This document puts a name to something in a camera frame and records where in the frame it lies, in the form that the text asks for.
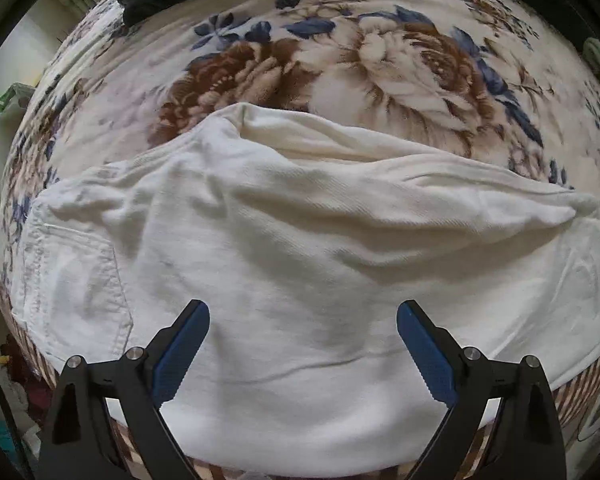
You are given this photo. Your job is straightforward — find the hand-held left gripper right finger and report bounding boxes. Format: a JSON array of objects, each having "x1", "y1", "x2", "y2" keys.
[{"x1": 396, "y1": 300, "x2": 567, "y2": 480}]

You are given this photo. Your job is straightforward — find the white pants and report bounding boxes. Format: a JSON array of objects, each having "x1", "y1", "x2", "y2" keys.
[{"x1": 11, "y1": 102, "x2": 600, "y2": 478}]

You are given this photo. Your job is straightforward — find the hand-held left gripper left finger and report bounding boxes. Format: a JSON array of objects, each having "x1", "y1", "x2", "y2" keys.
[{"x1": 38, "y1": 299, "x2": 211, "y2": 480}]

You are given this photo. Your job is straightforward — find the green white plastic bag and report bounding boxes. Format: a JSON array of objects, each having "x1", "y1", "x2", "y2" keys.
[{"x1": 0, "y1": 83, "x2": 35, "y2": 115}]

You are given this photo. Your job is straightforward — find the floral printed blanket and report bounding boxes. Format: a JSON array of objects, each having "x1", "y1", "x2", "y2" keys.
[{"x1": 0, "y1": 0, "x2": 600, "y2": 480}]

